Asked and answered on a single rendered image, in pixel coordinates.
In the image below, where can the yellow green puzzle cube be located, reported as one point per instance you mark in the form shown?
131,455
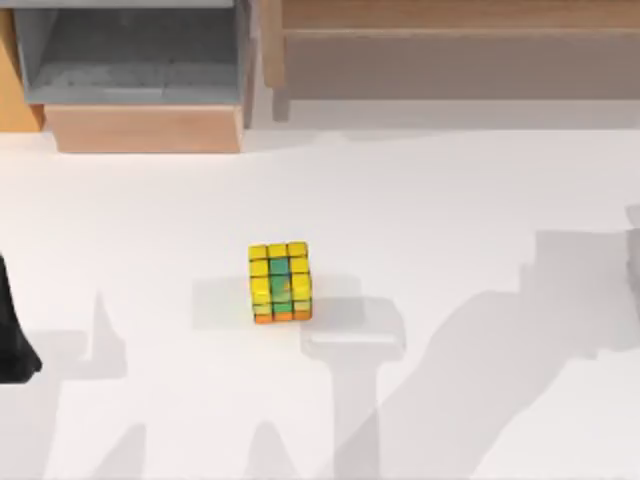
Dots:
280,282

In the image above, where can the pale wooden drawer front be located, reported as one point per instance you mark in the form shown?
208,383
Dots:
142,127

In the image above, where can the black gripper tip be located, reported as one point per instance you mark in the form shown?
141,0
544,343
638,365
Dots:
12,345

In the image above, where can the wooden cupboard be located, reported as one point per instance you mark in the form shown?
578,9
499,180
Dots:
12,85

